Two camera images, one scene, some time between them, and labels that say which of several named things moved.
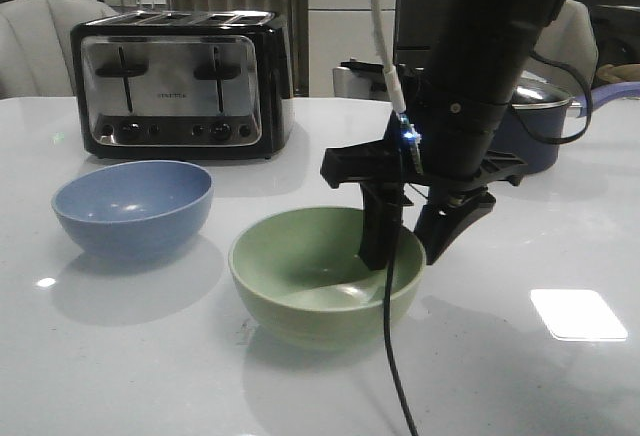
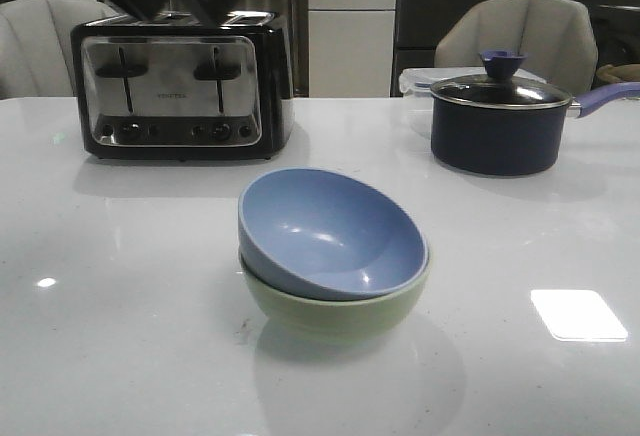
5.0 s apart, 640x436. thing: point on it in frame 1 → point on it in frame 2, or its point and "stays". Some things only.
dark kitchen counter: [425, 7] stays
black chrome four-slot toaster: [183, 85] stays
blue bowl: [135, 210] → [330, 234]
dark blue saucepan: [536, 131] stays
